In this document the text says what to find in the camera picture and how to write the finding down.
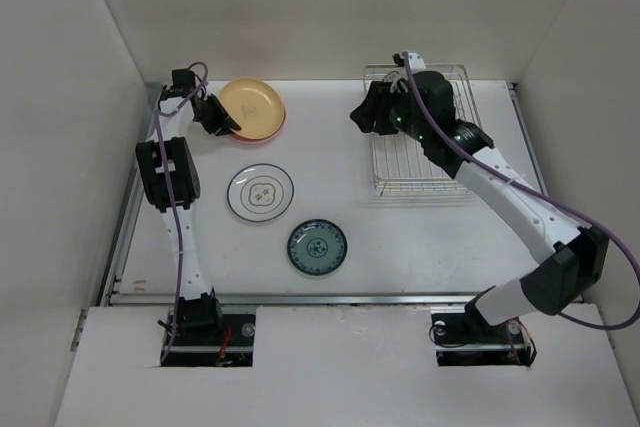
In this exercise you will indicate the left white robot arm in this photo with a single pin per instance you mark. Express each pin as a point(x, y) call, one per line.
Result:
point(171, 185)

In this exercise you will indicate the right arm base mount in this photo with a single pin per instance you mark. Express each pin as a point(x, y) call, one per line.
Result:
point(463, 341)

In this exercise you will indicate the blue floral small plate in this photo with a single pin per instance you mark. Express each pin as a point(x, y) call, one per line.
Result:
point(317, 247)

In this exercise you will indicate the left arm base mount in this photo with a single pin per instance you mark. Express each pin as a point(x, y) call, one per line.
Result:
point(230, 347)

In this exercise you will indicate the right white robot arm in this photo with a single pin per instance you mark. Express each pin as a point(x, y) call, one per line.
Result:
point(419, 103)

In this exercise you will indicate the pink plate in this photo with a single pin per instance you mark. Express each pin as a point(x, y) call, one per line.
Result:
point(255, 142)

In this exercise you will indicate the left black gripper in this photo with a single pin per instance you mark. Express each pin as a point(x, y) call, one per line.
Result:
point(222, 124)

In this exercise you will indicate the yellow plate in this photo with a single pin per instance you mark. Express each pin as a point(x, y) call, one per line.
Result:
point(254, 105)

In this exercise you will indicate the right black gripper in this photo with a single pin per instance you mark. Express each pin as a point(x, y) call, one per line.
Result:
point(374, 106)

